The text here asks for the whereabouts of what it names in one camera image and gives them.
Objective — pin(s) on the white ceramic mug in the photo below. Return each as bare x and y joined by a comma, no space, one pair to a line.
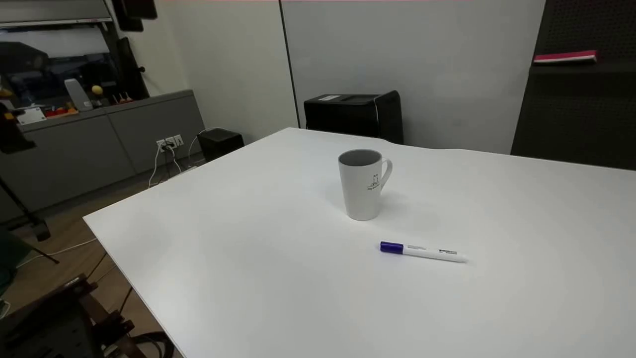
362,176

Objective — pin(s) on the white marker blue cap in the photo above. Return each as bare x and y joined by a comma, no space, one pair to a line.
404,250

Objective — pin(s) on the small black floor box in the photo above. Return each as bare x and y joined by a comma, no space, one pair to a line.
219,143

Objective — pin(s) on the grey low cabinet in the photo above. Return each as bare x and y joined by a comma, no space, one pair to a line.
88,152

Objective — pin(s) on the white bottle on cabinet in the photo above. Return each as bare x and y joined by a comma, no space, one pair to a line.
76,95

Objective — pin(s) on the black shelving unit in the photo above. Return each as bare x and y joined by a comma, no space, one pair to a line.
583,113

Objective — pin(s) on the pink book on shelf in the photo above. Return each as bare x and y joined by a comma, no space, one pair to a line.
567,57

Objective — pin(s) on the black box by wall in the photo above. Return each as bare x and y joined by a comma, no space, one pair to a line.
356,115

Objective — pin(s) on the white wall power outlet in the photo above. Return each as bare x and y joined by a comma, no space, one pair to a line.
169,143

